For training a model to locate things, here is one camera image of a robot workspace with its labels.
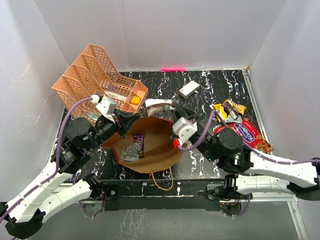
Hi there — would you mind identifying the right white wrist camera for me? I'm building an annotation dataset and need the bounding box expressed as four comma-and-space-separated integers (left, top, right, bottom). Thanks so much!
172, 117, 198, 149

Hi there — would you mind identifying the brown chocolate bar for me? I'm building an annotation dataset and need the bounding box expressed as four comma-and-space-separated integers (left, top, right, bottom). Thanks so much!
144, 98, 179, 117

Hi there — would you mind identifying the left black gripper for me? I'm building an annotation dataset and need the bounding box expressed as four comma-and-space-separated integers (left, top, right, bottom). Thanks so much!
85, 108, 141, 151

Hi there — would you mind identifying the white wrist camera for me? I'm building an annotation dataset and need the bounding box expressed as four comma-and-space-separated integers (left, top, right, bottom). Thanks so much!
172, 117, 198, 149
95, 96, 117, 122

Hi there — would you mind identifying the purple m&m packet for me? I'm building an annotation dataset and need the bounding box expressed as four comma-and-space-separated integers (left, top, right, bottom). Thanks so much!
132, 134, 145, 158

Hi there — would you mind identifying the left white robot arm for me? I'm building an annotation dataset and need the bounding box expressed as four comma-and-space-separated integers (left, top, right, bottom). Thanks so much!
0, 110, 140, 240

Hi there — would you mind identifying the dark chocolate snack packet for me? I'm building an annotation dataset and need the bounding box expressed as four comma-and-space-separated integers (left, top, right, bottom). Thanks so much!
222, 101, 239, 120

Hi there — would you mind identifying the orange object in organizer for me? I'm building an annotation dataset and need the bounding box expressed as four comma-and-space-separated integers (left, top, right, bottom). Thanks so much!
130, 95, 141, 105

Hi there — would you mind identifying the yellow candy bar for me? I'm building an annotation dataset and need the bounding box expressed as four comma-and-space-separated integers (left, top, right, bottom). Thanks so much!
213, 103, 228, 121

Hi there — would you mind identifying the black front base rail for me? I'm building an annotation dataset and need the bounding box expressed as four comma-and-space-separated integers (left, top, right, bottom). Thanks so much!
74, 178, 253, 213

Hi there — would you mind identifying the yellow m&m packet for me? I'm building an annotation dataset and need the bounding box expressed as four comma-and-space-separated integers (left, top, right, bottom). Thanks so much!
224, 98, 247, 116

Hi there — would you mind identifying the peach plastic file organizer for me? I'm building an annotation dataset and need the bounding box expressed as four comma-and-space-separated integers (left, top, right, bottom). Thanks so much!
52, 44, 149, 113

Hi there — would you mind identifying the small white cardboard box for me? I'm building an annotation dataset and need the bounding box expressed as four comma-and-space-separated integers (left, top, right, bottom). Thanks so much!
178, 80, 200, 99

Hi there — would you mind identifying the red cookie snack bag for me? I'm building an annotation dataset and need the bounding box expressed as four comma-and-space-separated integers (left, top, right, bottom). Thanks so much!
226, 116, 274, 154

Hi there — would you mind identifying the red paper bag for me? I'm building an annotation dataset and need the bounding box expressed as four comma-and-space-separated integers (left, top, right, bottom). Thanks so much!
101, 116, 186, 192

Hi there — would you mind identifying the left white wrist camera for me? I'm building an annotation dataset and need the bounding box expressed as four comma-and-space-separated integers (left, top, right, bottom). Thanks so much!
95, 96, 117, 122

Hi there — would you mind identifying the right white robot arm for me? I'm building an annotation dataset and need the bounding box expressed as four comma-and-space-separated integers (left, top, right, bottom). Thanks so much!
169, 103, 320, 201

